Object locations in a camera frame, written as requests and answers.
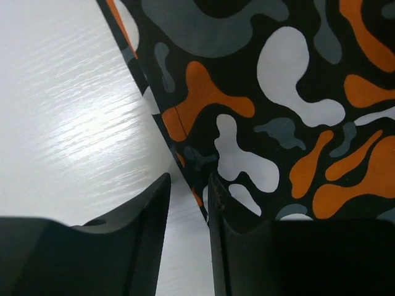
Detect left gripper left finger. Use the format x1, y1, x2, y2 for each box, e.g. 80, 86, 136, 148
1, 173, 171, 295

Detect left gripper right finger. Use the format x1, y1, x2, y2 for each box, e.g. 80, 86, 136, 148
208, 173, 394, 295

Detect orange camouflage shorts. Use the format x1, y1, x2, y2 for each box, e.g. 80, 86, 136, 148
98, 1, 394, 221

